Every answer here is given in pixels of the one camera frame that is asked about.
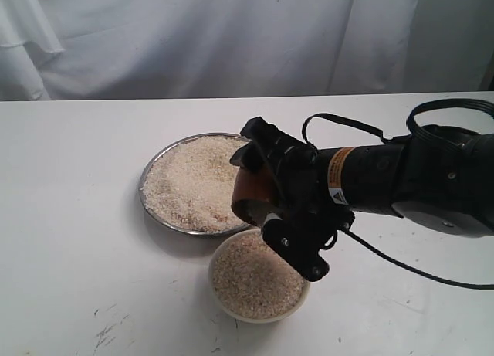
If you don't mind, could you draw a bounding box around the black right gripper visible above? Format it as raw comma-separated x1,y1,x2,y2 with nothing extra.
229,117,354,233

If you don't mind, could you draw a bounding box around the brown wooden cup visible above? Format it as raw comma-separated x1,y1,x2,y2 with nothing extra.
231,165,286,227

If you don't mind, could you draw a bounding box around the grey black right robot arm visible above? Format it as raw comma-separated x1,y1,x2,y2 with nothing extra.
230,117,493,237

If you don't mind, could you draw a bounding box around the round steel rice plate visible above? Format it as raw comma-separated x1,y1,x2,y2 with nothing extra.
138,133,249,237

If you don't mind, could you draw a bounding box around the white bowl of rice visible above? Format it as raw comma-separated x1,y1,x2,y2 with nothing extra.
208,229,310,324

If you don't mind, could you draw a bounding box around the white fabric backdrop curtain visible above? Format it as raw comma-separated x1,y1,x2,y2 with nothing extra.
1,0,493,100

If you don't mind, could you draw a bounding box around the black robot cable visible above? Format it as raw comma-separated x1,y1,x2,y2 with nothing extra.
300,97,494,290

